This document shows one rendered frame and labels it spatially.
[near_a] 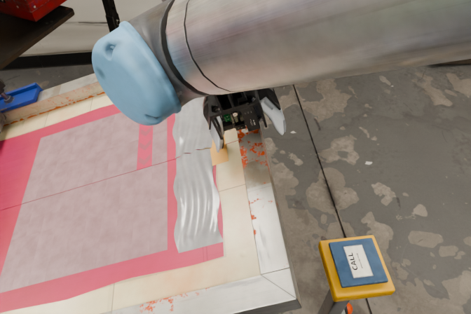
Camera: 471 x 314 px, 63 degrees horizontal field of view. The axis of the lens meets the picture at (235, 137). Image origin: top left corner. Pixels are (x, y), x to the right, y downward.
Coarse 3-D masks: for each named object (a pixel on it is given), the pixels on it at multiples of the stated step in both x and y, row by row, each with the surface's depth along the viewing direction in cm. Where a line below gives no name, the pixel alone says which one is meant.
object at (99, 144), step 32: (64, 128) 84; (96, 128) 80; (128, 128) 77; (160, 128) 75; (0, 160) 84; (32, 160) 80; (64, 160) 77; (96, 160) 74; (128, 160) 72; (160, 160) 69; (0, 192) 77; (32, 192) 74
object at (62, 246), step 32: (64, 192) 72; (96, 192) 69; (128, 192) 67; (160, 192) 65; (0, 224) 71; (32, 224) 69; (64, 224) 67; (96, 224) 64; (128, 224) 62; (160, 224) 61; (0, 256) 66; (32, 256) 64; (64, 256) 62; (96, 256) 60; (128, 256) 59; (160, 256) 57; (192, 256) 56; (0, 288) 62; (32, 288) 60; (64, 288) 59; (96, 288) 57
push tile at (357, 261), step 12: (348, 240) 85; (360, 240) 85; (372, 240) 85; (336, 252) 83; (348, 252) 83; (360, 252) 83; (372, 252) 83; (336, 264) 82; (348, 264) 82; (360, 264) 82; (372, 264) 82; (348, 276) 80; (360, 276) 80; (372, 276) 80; (384, 276) 80
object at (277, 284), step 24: (48, 96) 87; (72, 96) 87; (240, 144) 61; (264, 144) 63; (264, 168) 57; (264, 192) 54; (264, 216) 52; (264, 240) 50; (264, 264) 48; (288, 264) 47; (216, 288) 48; (240, 288) 47; (264, 288) 46; (288, 288) 45; (120, 312) 50; (144, 312) 49; (168, 312) 48; (192, 312) 47; (216, 312) 46; (240, 312) 45; (264, 312) 46
